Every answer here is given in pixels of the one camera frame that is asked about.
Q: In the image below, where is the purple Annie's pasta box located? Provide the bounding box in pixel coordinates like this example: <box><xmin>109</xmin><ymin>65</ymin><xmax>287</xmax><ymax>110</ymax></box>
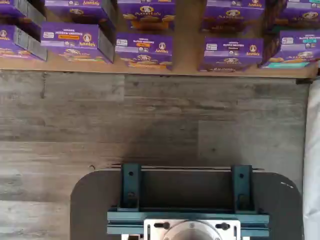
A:
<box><xmin>198</xmin><ymin>36</ymin><xmax>265</xmax><ymax>73</ymax></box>
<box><xmin>44</xmin><ymin>0</ymin><xmax>118</xmax><ymax>33</ymax></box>
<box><xmin>114</xmin><ymin>31</ymin><xmax>174</xmax><ymax>71</ymax></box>
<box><xmin>201</xmin><ymin>0</ymin><xmax>266</xmax><ymax>35</ymax></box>
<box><xmin>0</xmin><ymin>24</ymin><xmax>48</xmax><ymax>62</ymax></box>
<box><xmin>259</xmin><ymin>29</ymin><xmax>320</xmax><ymax>70</ymax></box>
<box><xmin>117</xmin><ymin>0</ymin><xmax>176</xmax><ymax>33</ymax></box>
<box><xmin>40</xmin><ymin>21</ymin><xmax>115</xmax><ymax>65</ymax></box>
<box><xmin>0</xmin><ymin>0</ymin><xmax>47</xmax><ymax>33</ymax></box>
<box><xmin>273</xmin><ymin>0</ymin><xmax>320</xmax><ymax>32</ymax></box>

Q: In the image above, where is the wooden shelf board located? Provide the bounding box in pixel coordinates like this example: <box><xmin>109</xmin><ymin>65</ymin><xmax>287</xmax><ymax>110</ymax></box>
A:
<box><xmin>0</xmin><ymin>0</ymin><xmax>320</xmax><ymax>79</ymax></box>

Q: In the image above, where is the silver mounting plate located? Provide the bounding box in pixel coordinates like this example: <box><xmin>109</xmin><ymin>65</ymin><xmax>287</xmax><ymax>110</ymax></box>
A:
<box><xmin>143</xmin><ymin>218</ymin><xmax>242</xmax><ymax>240</ymax></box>

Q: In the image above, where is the white curtain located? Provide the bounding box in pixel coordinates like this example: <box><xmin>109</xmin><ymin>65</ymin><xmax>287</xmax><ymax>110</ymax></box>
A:
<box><xmin>303</xmin><ymin>61</ymin><xmax>320</xmax><ymax>240</ymax></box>

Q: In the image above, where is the teal metal mounting frame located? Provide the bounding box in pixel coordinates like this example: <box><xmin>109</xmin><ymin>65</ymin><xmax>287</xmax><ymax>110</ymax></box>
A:
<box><xmin>106</xmin><ymin>162</ymin><xmax>270</xmax><ymax>240</ymax></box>

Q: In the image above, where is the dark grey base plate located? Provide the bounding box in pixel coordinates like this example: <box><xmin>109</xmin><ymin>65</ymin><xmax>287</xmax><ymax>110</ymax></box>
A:
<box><xmin>70</xmin><ymin>169</ymin><xmax>305</xmax><ymax>240</ymax></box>

